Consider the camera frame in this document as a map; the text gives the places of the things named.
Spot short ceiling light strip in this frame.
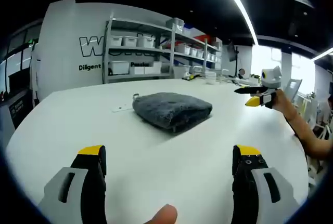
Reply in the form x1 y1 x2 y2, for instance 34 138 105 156
312 47 333 61

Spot row of white storage boxes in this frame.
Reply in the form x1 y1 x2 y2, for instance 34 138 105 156
108 18 222 76

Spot grey towel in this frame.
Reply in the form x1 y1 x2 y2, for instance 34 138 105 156
132 91 213 134

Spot person's right hand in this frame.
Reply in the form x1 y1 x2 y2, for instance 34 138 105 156
272 88 287 112

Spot black cabinet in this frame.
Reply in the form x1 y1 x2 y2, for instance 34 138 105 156
0 88 35 138

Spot grey tilted panel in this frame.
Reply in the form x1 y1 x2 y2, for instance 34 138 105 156
283 78 304 100

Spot grey metal shelving unit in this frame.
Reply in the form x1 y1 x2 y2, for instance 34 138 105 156
103 17 224 84

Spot black monitor on stand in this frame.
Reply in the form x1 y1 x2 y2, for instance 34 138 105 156
227 41 241 79

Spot white and yellow device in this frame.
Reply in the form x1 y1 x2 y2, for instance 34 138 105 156
183 72 200 81

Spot long ceiling light strip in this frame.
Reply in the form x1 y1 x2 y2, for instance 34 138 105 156
214 0 260 46

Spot person's left hand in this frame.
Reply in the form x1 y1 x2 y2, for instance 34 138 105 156
140 203 178 224

